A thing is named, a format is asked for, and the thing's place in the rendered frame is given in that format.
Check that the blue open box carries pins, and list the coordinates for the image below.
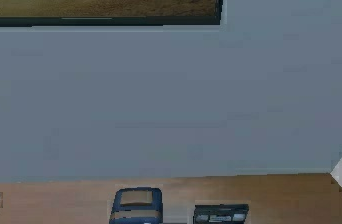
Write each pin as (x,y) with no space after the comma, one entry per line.
(119,213)

